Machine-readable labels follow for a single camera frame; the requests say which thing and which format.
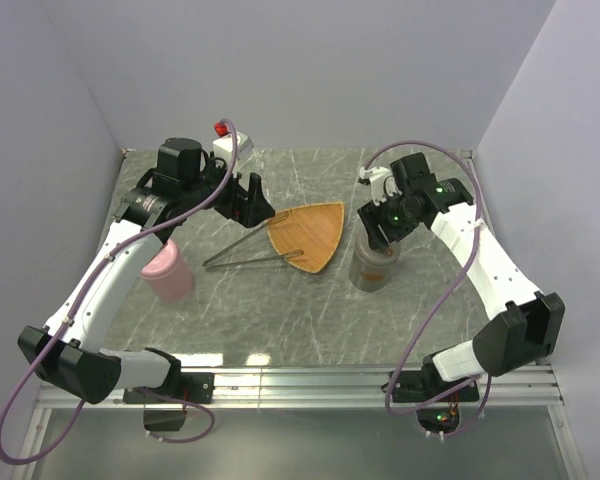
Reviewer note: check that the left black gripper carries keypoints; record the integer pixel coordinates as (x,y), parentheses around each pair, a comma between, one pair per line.
(248,208)

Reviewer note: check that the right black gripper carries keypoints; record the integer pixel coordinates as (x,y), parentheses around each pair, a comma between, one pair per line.
(371,216)

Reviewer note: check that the grey round lid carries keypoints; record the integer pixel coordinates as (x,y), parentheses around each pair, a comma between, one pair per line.
(385,257)

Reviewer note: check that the metal tongs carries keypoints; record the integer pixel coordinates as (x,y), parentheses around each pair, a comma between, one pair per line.
(251,248)

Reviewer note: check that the tall grey container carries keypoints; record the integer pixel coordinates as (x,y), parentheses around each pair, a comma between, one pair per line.
(367,278)

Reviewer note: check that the pink round lid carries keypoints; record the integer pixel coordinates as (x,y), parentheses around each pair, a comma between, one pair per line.
(164,263)

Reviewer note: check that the tall pink cup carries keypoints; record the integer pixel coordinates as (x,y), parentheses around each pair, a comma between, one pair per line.
(175,287)

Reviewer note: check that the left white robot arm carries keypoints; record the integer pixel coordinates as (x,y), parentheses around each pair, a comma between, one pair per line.
(68,351)

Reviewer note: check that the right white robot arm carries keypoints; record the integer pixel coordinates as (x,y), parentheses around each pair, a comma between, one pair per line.
(523,322)

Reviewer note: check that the woven bamboo tray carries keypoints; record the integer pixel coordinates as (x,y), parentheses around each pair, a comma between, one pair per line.
(307,236)

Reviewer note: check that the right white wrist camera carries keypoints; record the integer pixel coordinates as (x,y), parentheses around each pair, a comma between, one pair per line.
(381,182)

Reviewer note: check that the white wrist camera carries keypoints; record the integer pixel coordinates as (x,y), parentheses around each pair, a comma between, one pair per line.
(381,182)
(222,146)

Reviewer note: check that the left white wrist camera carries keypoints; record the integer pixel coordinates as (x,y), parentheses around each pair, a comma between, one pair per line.
(222,146)

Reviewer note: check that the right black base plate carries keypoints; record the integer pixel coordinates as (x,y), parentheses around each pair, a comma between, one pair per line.
(419,386)

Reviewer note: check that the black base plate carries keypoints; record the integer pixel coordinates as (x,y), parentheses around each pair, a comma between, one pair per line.
(419,386)
(196,387)

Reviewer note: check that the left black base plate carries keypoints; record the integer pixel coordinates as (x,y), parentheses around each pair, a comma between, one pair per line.
(196,387)

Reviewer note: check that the aluminium mounting rail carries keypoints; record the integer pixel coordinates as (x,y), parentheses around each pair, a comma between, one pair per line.
(312,423)

